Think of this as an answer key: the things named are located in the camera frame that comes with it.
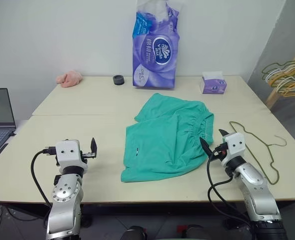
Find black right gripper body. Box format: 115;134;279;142
211;141;230;167

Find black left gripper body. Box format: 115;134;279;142
81;150;98;160

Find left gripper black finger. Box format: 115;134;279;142
90;136;99;154

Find green shorts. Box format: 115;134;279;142
119;92;215;184

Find olive wire hanger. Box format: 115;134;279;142
228;120;288;186

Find small purple tissue box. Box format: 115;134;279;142
199;71;228;95

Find wooden clothes rack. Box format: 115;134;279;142
265;37;295;110

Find black round cap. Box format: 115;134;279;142
112;74;126;87

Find pink cloth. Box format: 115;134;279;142
56;69;84;89

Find dark rounded shape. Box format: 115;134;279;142
123;225;149;240

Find purple tissue multipack bag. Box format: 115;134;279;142
131;0;182;89

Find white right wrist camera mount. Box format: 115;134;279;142
223;132;246;164

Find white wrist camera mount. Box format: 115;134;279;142
55;139;89;168
223;132;246;164

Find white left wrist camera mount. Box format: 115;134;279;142
55;139;89;168

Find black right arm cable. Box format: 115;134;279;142
206;149;255;227

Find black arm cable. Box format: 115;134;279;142
206;149;255;227
30;145;56;207

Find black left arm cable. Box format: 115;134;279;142
30;145;56;207

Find white wire hanger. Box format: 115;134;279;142
264;66;295;87

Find green wire hanger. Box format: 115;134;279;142
259;60;295;82

